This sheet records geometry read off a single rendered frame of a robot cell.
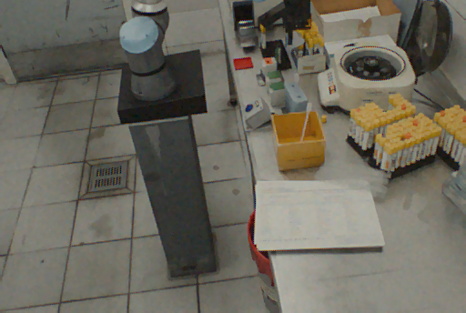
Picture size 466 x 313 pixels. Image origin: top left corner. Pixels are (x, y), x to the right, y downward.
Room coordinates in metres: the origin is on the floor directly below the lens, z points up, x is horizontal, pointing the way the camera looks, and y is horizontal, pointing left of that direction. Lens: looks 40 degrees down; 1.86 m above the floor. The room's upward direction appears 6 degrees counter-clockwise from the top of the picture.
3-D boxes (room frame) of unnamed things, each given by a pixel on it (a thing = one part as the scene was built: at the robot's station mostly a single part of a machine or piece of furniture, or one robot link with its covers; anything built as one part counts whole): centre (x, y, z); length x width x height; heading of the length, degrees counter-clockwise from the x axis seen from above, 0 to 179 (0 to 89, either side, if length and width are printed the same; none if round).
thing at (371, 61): (1.29, -0.47, 0.97); 0.15 x 0.15 x 0.07
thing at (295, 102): (1.21, -0.21, 0.92); 0.10 x 0.07 x 0.10; 9
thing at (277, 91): (1.30, -0.16, 0.91); 0.05 x 0.04 x 0.07; 92
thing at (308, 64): (1.55, -0.30, 0.91); 0.20 x 0.10 x 0.07; 2
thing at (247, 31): (1.74, -0.11, 0.92); 0.21 x 0.07 x 0.05; 2
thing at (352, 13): (1.66, -0.50, 0.95); 0.29 x 0.25 x 0.15; 92
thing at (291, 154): (1.04, -0.19, 0.92); 0.13 x 0.13 x 0.10; 0
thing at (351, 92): (1.29, -0.45, 0.94); 0.30 x 0.24 x 0.12; 83
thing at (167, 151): (1.36, 0.24, 0.44); 0.20 x 0.20 x 0.87; 2
